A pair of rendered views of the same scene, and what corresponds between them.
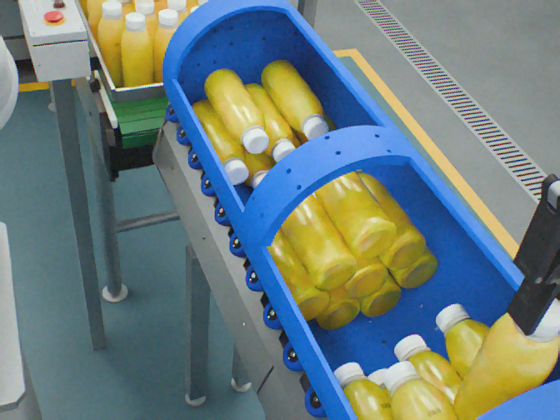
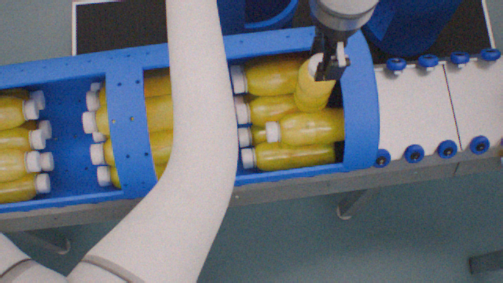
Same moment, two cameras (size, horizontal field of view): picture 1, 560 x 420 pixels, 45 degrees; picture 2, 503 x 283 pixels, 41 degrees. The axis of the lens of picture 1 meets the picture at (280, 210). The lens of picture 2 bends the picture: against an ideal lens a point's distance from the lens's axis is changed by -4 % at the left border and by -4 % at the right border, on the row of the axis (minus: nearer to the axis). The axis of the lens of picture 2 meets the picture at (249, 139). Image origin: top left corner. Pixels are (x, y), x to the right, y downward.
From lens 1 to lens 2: 0.75 m
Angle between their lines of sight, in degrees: 45
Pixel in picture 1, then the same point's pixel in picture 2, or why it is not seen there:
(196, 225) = (38, 221)
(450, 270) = not seen: hidden behind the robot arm
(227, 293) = (113, 212)
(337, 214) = (152, 129)
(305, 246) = (162, 158)
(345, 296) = not seen: hidden behind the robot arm
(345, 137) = (118, 108)
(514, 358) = (329, 86)
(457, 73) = not seen: outside the picture
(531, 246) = (333, 75)
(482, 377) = (318, 100)
